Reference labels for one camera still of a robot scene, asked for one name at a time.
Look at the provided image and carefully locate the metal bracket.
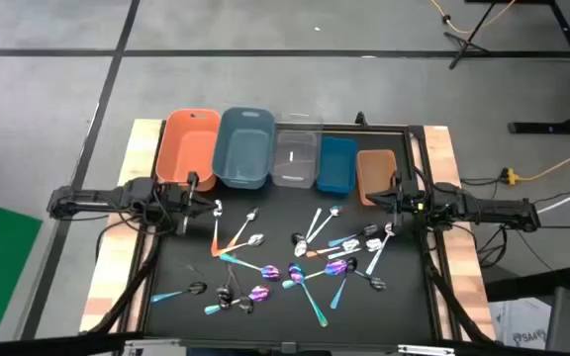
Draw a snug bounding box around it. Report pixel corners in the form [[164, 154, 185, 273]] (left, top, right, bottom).
[[397, 344, 455, 356]]

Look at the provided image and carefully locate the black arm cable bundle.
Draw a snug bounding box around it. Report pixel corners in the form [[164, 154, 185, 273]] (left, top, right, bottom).
[[86, 231, 162, 337], [423, 261, 494, 345]]

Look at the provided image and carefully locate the large grey-blue plastic bin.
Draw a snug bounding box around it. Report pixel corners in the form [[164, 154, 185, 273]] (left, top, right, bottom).
[[211, 106, 277, 191]]

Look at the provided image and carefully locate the white cable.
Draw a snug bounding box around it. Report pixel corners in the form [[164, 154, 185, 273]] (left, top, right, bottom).
[[535, 177, 570, 215]]

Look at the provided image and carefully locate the orange cable with black plug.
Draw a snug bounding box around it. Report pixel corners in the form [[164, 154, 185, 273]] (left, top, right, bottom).
[[430, 0, 518, 36]]

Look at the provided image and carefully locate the black spoon blue handle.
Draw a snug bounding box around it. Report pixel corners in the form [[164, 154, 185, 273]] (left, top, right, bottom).
[[330, 256, 359, 311], [327, 223, 379, 248]]

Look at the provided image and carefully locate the orange extension cable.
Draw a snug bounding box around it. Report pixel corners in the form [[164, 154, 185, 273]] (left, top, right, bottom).
[[517, 141, 570, 182]]

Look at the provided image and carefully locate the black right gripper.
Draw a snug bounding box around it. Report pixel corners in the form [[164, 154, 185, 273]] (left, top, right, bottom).
[[365, 170, 429, 234]]

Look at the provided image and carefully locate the white cardboard box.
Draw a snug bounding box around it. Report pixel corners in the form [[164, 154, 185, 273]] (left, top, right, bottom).
[[487, 299, 554, 353]]

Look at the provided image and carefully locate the clear plastic bin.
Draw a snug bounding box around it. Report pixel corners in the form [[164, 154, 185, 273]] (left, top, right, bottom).
[[269, 112, 325, 190]]

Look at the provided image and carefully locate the small blue plastic bin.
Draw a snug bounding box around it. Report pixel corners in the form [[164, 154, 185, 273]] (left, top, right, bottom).
[[316, 135, 359, 195]]

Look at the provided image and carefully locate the black table mat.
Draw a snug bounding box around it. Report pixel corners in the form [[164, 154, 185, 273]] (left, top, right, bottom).
[[143, 129, 437, 342]]

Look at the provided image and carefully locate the large orange plastic bin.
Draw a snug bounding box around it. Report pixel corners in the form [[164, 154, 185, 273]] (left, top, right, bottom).
[[154, 108, 223, 193]]

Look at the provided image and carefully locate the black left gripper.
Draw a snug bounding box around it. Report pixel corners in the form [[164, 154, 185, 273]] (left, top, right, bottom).
[[165, 170, 217, 235]]

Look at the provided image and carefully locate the small brown-orange plastic bin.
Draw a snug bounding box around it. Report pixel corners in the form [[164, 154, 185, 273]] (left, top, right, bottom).
[[355, 148, 399, 208]]

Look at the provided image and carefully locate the silver spoon orange handle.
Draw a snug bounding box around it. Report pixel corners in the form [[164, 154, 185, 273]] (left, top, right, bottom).
[[210, 199, 225, 258], [213, 233, 266, 258], [305, 238, 360, 259], [224, 206, 260, 250]]

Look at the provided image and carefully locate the black tripod stand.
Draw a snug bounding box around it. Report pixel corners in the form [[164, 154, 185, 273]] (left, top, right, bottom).
[[442, 0, 499, 70]]

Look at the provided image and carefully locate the dark silver spoon white handle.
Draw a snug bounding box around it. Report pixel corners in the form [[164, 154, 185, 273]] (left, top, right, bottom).
[[149, 281, 209, 304]]

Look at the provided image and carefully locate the black desk frame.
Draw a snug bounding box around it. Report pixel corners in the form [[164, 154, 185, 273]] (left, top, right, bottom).
[[465, 0, 570, 135]]

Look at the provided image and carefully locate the all-black spoon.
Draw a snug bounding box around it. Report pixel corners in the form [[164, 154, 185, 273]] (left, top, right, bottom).
[[230, 266, 255, 314], [218, 263, 235, 312], [186, 264, 232, 298]]

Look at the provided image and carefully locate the blue-handled silver spoon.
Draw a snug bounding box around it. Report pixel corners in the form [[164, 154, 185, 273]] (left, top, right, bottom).
[[353, 269, 388, 292]]

